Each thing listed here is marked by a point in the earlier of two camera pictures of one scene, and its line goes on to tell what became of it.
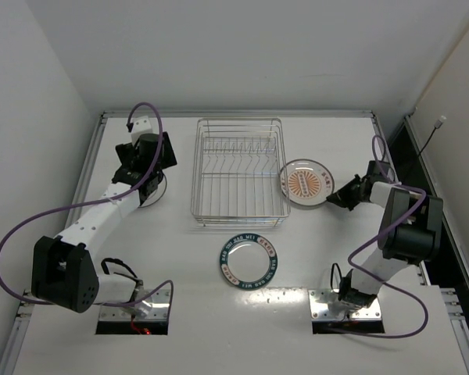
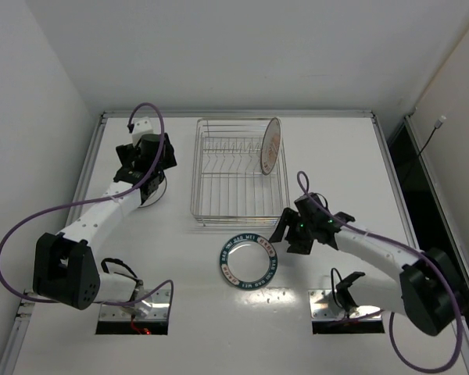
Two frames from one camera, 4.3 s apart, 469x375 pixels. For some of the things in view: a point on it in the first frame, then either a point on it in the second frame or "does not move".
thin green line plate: [158, 195] does not move
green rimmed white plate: [248, 259] does not move
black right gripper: [352, 190] to [294, 229]
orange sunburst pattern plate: [306, 182] to [270, 145]
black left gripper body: [150, 184] does not move
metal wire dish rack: [240, 175] does not move
